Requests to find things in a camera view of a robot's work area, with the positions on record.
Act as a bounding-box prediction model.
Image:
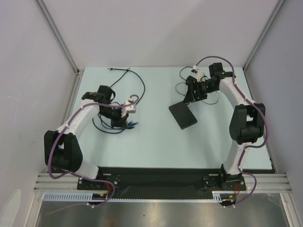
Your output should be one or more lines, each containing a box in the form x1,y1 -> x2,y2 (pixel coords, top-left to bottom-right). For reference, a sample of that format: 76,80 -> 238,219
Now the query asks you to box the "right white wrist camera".
191,65 -> 206,82

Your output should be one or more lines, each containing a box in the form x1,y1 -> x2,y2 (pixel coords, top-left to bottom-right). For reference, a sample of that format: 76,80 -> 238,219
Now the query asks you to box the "aluminium frame rail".
34,174 -> 292,193

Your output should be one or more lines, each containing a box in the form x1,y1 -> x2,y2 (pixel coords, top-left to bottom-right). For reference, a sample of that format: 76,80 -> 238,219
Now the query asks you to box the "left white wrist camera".
121,95 -> 140,116

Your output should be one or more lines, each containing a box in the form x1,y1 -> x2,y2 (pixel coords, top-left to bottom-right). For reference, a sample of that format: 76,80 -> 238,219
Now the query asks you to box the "black power adapter cable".
174,66 -> 221,105

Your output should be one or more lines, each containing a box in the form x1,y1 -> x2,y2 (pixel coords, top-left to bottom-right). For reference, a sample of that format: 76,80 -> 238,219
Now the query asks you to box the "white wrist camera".
121,95 -> 140,116
191,65 -> 206,82

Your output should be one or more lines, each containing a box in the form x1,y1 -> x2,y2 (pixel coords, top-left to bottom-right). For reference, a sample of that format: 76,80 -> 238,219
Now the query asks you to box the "white slotted cable duct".
44,192 -> 107,202

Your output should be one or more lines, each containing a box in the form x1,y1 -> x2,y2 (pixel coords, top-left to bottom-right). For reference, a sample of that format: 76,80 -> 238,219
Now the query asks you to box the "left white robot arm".
44,85 -> 140,189

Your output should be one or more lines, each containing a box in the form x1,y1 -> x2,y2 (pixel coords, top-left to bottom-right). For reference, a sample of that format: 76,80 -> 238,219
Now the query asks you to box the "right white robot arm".
183,63 -> 265,190

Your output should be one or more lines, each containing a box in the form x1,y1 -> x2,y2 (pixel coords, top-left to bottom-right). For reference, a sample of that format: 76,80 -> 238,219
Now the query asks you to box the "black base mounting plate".
75,167 -> 275,201

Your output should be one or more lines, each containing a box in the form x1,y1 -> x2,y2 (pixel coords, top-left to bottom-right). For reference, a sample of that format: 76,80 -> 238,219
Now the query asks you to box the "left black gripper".
98,105 -> 128,129

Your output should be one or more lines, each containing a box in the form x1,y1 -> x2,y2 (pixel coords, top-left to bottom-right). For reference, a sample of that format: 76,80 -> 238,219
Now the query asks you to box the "black network switch box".
169,101 -> 197,130

